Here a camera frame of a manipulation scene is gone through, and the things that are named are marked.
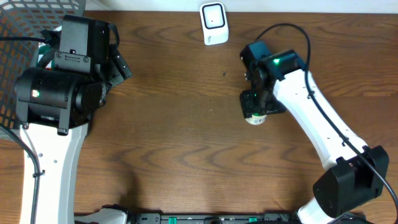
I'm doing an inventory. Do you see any white black barcode scanner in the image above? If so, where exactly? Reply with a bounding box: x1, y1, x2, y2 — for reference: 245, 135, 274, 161
199, 2, 229, 45

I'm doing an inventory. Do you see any grey plastic mesh basket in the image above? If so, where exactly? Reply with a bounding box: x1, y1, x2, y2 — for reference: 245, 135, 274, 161
1, 0, 86, 133

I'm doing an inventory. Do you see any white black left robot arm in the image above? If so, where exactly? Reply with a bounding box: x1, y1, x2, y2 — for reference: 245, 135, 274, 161
14, 15, 132, 223

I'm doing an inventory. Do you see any white green flat package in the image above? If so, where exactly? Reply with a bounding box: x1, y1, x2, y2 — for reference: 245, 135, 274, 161
36, 44, 59, 70

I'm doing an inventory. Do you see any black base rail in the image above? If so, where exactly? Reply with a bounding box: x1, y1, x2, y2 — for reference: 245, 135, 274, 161
74, 211, 368, 224

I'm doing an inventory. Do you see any green lidded white canister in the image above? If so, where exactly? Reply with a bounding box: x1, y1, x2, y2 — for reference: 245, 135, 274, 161
245, 114, 267, 125

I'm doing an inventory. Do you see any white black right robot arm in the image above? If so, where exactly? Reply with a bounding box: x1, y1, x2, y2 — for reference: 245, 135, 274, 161
239, 44, 389, 223

